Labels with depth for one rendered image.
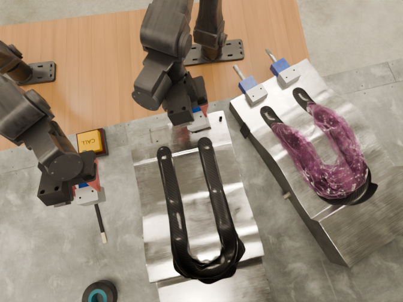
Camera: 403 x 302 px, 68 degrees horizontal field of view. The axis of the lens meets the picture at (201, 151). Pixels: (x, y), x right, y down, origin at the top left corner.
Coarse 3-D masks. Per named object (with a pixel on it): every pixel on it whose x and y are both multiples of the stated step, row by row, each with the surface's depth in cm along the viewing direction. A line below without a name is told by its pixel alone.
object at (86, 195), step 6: (84, 150) 72; (84, 186) 69; (90, 186) 68; (78, 192) 68; (84, 192) 68; (90, 192) 68; (96, 192) 68; (102, 192) 71; (78, 198) 67; (84, 198) 67; (90, 198) 67; (96, 198) 67; (102, 198) 70; (78, 204) 67; (84, 204) 69; (90, 204) 71
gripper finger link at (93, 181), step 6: (96, 162) 65; (96, 168) 64; (90, 174) 62; (96, 174) 63; (72, 180) 60; (78, 180) 61; (84, 180) 61; (90, 180) 61; (96, 180) 62; (96, 186) 65
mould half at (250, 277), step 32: (224, 128) 78; (192, 160) 76; (224, 160) 76; (160, 192) 75; (192, 192) 74; (160, 224) 71; (192, 224) 69; (160, 256) 66; (256, 256) 65; (160, 288) 71; (192, 288) 71; (224, 288) 70; (256, 288) 70
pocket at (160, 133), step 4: (156, 128) 80; (160, 128) 80; (164, 128) 80; (168, 128) 81; (152, 132) 81; (156, 132) 81; (160, 132) 81; (164, 132) 81; (168, 132) 81; (152, 136) 81; (156, 136) 81; (160, 136) 81; (164, 136) 81; (168, 136) 81; (152, 140) 80; (156, 140) 80; (160, 140) 80
